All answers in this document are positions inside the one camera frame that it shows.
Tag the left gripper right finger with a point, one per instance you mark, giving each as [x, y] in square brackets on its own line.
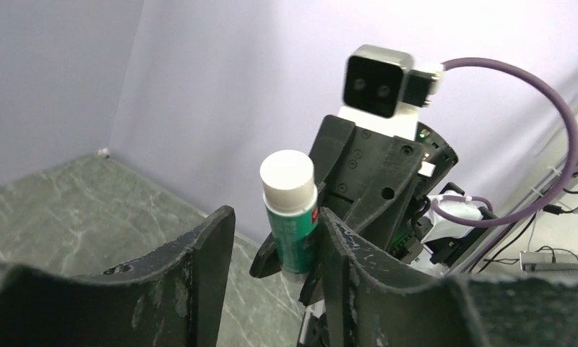
[372, 299]

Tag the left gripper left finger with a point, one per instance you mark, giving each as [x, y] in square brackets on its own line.
[172, 296]

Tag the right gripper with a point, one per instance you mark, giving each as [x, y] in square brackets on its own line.
[367, 179]

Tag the green white glue stick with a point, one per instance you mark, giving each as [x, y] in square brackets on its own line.
[291, 200]

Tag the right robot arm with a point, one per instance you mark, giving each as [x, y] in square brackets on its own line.
[425, 239]

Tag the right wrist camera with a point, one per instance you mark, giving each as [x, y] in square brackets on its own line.
[384, 90]

